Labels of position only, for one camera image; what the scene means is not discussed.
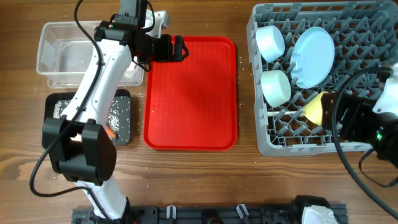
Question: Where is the yellow plastic cup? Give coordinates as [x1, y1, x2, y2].
[303, 91, 328, 126]

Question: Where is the large light blue plate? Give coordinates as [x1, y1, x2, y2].
[290, 27, 335, 89]

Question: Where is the mint green bowl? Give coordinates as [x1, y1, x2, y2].
[261, 70, 291, 108]

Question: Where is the small light blue bowl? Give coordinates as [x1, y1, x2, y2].
[256, 26, 285, 62]

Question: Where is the white rice pile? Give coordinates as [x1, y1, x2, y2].
[52, 98, 131, 141]

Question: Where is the orange carrot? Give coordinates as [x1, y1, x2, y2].
[105, 126, 118, 139]

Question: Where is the white plastic spoon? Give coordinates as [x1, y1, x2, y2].
[267, 111, 304, 117]

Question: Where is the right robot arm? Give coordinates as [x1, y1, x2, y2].
[302, 63, 397, 218]

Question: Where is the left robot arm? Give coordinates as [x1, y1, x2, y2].
[42, 1, 189, 223]

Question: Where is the grey dishwasher rack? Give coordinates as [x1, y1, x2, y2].
[246, 1, 397, 156]

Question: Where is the clear plastic waste bin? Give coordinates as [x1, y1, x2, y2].
[35, 21, 145, 90]

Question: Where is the red serving tray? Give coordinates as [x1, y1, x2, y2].
[143, 36, 238, 151]

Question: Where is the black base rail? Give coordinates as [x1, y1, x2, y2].
[71, 203, 348, 224]

